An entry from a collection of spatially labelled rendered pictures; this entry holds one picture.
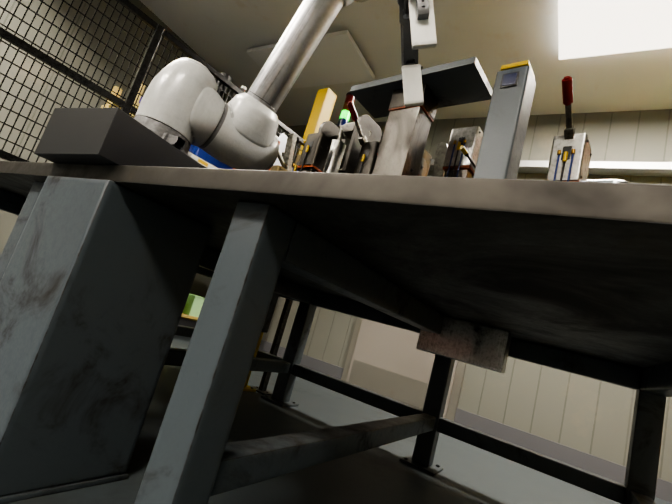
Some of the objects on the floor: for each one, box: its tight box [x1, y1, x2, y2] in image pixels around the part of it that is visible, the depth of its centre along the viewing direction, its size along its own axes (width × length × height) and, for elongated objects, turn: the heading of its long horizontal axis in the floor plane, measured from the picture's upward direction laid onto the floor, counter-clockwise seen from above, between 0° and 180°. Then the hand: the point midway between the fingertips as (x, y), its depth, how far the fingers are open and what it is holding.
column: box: [0, 176, 212, 504], centre depth 97 cm, size 31×31×66 cm
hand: (418, 72), depth 56 cm, fingers open, 13 cm apart
